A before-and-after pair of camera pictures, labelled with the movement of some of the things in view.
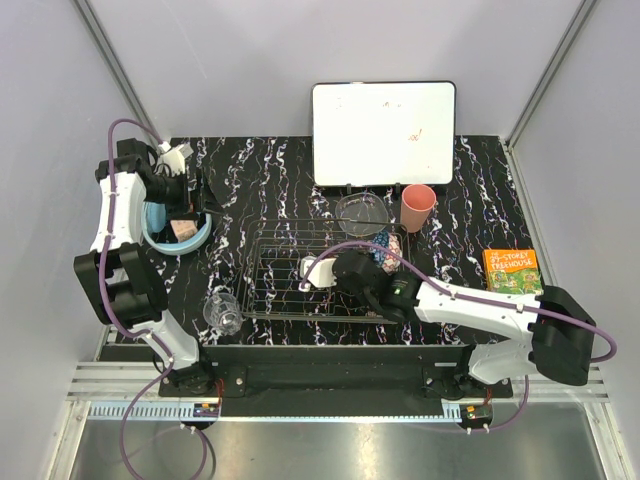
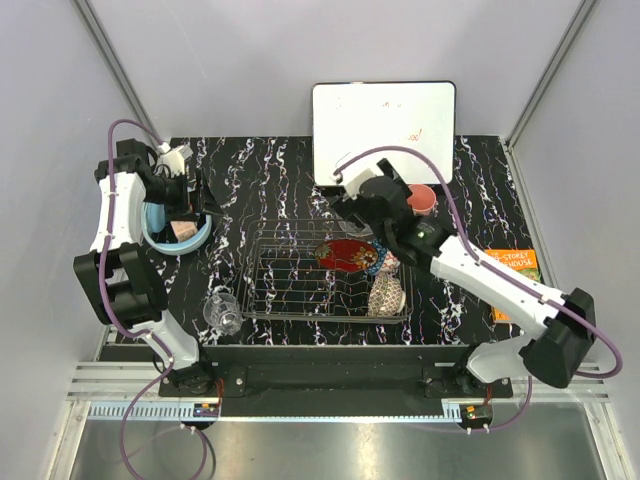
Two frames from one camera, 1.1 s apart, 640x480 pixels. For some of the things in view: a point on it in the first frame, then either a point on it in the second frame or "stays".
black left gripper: x=181 y=209 stays
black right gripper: x=337 y=280 -> x=352 y=206
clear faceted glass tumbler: x=223 y=310 stays
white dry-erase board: x=383 y=133 stays
